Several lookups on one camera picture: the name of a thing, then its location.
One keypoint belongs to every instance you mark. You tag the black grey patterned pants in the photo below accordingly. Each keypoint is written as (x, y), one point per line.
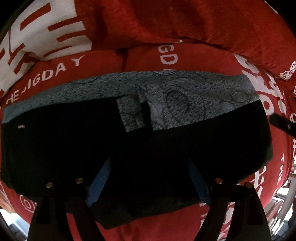
(138, 150)

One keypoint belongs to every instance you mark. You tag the red printed duvet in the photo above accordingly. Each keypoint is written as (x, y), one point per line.
(185, 20)

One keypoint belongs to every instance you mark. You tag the red printed bedsheet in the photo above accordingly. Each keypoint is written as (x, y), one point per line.
(138, 58)

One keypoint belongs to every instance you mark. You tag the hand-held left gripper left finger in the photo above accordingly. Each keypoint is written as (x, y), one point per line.
(99, 183)

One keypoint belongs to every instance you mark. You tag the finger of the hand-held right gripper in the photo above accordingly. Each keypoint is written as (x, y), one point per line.
(282, 122)

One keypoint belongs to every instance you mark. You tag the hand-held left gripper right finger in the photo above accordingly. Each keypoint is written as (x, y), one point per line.
(198, 185)

